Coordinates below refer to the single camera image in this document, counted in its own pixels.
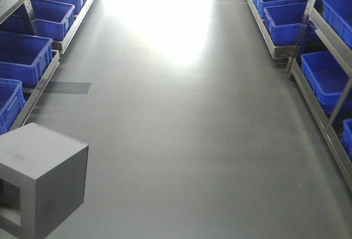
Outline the gray hollow cube base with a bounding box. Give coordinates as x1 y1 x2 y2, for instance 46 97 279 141
1 123 89 238

